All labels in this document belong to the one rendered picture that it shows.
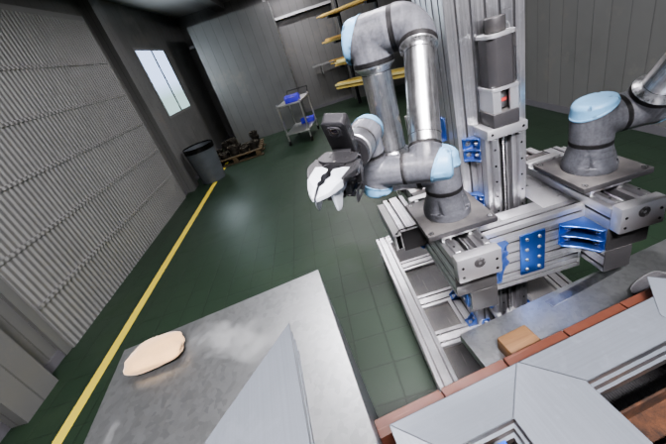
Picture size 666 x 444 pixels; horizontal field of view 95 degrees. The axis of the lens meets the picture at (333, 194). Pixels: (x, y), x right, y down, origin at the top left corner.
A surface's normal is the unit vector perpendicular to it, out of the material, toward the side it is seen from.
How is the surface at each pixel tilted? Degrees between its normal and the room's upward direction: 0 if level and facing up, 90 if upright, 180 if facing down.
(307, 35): 90
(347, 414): 0
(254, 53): 90
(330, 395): 0
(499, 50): 90
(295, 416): 0
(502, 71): 90
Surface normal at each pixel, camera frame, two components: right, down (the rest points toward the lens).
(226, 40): 0.11, 0.42
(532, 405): -0.29, -0.85
